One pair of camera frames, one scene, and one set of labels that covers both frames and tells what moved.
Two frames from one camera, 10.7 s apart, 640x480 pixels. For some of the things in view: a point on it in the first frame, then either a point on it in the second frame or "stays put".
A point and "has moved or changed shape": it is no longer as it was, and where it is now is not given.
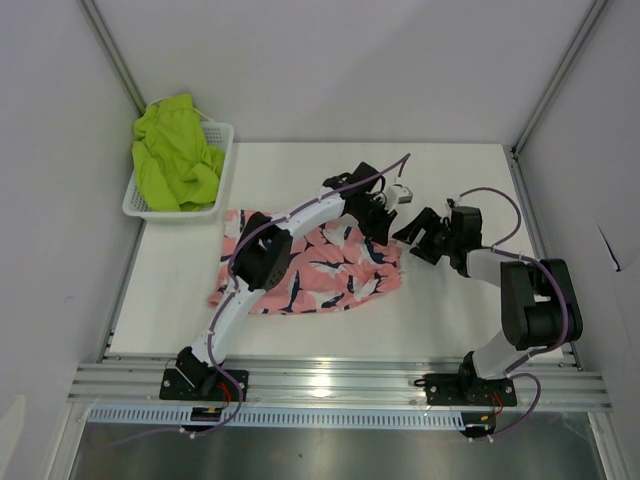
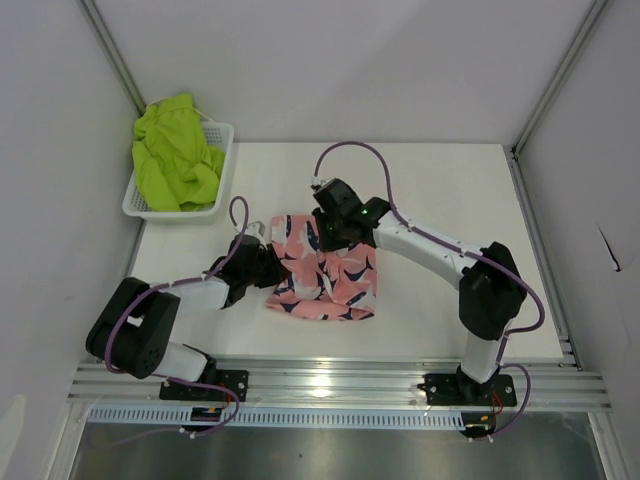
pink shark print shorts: x=331 y=267 has moved or changed shape
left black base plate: x=175 y=386 stays put
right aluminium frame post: x=589 y=23 stays put
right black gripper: x=427 y=220 → x=328 y=244
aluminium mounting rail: x=568 y=386 stays put
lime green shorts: x=178 y=169 stays put
